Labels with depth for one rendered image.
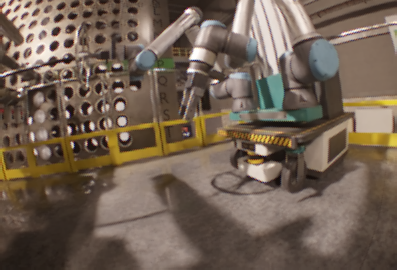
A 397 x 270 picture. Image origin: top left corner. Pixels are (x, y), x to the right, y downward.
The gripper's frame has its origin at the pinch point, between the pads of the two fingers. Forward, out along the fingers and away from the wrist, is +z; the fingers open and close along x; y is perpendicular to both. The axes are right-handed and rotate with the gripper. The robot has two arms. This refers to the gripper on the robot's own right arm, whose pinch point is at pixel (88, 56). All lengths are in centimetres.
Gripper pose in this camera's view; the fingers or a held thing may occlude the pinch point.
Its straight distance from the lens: 103.1
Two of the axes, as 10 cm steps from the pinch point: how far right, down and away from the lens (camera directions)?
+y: -1.0, 8.7, 4.9
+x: -4.5, -4.8, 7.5
